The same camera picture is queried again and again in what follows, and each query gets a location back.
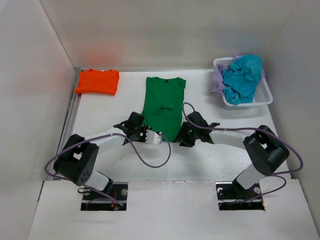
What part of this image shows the orange t shirt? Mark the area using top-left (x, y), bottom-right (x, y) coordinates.
top-left (74, 69), bottom-right (120, 96)

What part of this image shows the lilac t shirt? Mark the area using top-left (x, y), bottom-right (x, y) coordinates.
top-left (211, 54), bottom-right (266, 95)

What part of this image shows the aluminium frame rail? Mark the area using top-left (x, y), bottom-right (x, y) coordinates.
top-left (51, 66), bottom-right (83, 181)

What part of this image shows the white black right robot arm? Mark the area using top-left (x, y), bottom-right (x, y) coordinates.
top-left (174, 111), bottom-right (290, 201)

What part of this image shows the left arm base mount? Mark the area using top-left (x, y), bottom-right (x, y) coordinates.
top-left (77, 182), bottom-right (129, 212)

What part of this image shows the teal t shirt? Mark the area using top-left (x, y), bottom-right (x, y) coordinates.
top-left (222, 54), bottom-right (263, 105)

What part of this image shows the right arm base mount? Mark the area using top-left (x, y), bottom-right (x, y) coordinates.
top-left (215, 181), bottom-right (265, 211)

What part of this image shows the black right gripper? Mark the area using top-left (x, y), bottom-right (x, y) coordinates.
top-left (174, 121), bottom-right (199, 148)

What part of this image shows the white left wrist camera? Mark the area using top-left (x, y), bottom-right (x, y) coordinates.
top-left (145, 130), bottom-right (162, 145)

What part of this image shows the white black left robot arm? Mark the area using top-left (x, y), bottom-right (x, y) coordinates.
top-left (53, 112), bottom-right (152, 200)

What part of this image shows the white plastic basket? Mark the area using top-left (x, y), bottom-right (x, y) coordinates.
top-left (213, 56), bottom-right (273, 110)

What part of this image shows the green t shirt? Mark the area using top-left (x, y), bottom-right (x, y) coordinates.
top-left (141, 77), bottom-right (187, 142)

